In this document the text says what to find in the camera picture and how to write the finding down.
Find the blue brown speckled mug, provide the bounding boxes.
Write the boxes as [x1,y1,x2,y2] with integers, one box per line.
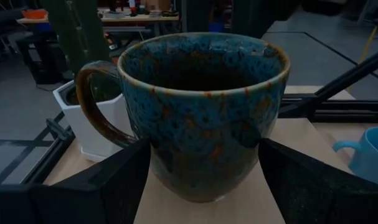
[75,32,291,203]

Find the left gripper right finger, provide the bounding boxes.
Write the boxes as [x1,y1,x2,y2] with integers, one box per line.
[258,138,369,224]

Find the yellow cable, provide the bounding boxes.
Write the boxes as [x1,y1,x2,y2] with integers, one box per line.
[359,0,378,65]

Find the orange bin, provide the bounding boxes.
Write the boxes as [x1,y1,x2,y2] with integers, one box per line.
[22,9,49,20]

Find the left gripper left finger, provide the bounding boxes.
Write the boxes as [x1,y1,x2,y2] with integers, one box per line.
[78,139,152,224]

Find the wooden workbench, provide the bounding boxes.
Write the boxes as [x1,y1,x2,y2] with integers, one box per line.
[16,9,180,32]

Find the green cactus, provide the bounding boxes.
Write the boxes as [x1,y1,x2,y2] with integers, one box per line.
[39,0,121,103]

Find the light blue faceted mug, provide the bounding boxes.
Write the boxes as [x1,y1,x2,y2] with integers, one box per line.
[333,126,378,187]

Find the white hexagonal planter pot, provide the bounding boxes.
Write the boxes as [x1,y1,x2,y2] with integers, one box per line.
[52,80,133,163]

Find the wooden shelf riser black legs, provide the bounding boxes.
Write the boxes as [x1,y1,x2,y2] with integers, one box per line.
[134,117,353,224]

